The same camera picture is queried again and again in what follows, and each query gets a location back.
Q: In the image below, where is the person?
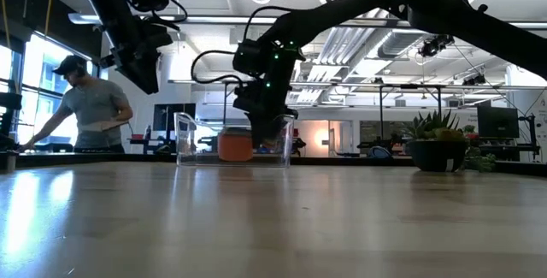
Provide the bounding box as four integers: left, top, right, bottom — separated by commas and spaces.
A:
19, 54, 134, 154

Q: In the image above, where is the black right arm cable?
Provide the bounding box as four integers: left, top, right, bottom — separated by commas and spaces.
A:
191, 6, 274, 86

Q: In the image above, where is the potted succulent plant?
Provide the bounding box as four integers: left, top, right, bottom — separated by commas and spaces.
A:
403, 109, 497, 174

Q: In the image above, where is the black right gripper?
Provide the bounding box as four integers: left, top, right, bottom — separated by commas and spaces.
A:
233, 46, 305, 147

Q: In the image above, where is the black monitor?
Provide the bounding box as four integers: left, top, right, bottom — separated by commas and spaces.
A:
477, 105, 521, 139
152, 103, 197, 133

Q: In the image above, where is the clear plastic basket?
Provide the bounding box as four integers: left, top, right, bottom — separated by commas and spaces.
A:
174, 111, 296, 169

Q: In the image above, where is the black ceiling camera rig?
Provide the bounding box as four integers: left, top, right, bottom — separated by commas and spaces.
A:
417, 33, 456, 59

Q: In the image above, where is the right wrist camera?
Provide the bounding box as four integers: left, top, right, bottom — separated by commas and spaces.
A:
232, 40, 262, 76

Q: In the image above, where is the white and blue helmet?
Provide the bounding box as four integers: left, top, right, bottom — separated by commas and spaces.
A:
367, 145, 392, 160

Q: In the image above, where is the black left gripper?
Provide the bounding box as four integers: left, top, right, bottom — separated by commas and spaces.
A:
100, 23, 174, 95

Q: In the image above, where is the orange measuring cup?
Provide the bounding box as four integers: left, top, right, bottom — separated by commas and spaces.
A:
216, 126, 254, 163

